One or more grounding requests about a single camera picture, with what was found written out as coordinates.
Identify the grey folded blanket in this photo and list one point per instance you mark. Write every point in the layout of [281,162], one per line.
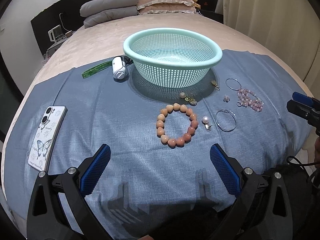
[100,11]

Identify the silver hoop earring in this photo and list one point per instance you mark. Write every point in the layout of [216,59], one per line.
[233,84]
[226,120]

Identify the blue cloth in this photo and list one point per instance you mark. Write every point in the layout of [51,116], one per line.
[140,134]

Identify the brown teddy bear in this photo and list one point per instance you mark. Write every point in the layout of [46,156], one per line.
[196,5]

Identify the gold drop earring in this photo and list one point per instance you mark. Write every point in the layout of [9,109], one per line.
[214,83]

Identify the white handheld fan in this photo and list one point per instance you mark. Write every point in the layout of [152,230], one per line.
[119,68]

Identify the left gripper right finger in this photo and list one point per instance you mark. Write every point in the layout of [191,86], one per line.
[262,207]

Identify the white butterfly phone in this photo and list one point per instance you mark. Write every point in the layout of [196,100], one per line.
[45,137]

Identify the gold coin pearl charm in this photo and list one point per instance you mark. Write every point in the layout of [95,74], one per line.
[189,98]

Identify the white pearl earring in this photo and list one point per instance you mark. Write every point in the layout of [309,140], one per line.
[206,122]

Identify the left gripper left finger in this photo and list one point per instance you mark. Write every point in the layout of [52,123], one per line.
[46,218]

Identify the mint green plastic basket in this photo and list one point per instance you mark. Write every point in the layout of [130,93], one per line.
[172,57]

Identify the beige bedspread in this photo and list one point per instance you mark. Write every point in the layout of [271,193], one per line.
[100,40]

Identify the black headboard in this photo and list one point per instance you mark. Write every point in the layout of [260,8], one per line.
[67,14]

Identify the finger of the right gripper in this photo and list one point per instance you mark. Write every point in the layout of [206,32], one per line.
[303,111]
[301,98]

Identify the pink ruffled pillow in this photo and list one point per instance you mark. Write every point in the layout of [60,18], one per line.
[165,6]

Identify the small silver ring earring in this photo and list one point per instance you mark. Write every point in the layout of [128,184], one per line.
[239,104]

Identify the beige curtain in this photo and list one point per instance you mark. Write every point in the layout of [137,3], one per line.
[288,28]

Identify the nightstand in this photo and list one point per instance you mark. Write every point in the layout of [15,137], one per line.
[51,50]

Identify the small crystal stud earring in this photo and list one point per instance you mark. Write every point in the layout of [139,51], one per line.
[226,98]

